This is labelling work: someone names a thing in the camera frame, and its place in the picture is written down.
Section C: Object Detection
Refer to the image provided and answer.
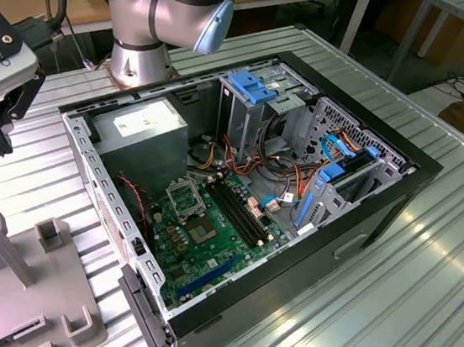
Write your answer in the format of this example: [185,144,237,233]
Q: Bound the grey parts rack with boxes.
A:
[0,201,110,347]

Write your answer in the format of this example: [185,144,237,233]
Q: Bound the hard disk in blue carrier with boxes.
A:
[284,143,389,230]

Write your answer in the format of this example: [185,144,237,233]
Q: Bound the metal frame table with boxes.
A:
[377,0,464,87]

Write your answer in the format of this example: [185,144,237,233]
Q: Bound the black square chip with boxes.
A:
[166,266,187,282]

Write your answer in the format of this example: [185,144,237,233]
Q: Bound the perforated grey disk bay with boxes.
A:
[273,84,425,239]

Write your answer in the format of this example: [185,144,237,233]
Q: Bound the black card retention latch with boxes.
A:
[114,257,179,347]

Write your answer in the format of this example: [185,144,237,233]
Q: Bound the black open PC case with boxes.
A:
[54,33,464,347]

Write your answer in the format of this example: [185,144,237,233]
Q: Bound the blue flat wire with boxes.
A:
[319,129,361,166]

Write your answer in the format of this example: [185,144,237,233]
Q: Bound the grey metal drive cage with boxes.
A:
[210,57,327,155]

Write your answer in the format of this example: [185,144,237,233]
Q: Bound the light blue wire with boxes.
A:
[259,194,282,214]

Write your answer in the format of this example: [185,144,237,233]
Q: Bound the blue drive latch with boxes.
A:
[227,66,280,109]

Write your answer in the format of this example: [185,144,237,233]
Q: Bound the grey power supply box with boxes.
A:
[87,94,198,208]

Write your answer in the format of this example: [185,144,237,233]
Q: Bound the cream board connector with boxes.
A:
[246,194,266,221]

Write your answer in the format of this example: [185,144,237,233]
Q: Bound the green motherboard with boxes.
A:
[141,162,298,313]

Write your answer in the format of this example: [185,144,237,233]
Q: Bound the black RAM slot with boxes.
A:
[216,175,266,247]
[210,177,260,250]
[205,178,256,253]
[221,173,271,244]

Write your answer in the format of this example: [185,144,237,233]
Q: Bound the red black twisted wire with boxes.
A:
[114,169,160,244]

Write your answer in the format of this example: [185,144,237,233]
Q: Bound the blue expansion slot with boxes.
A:
[171,253,245,299]

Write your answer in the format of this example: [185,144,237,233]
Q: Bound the orange yellow wire bundle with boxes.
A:
[220,122,333,208]

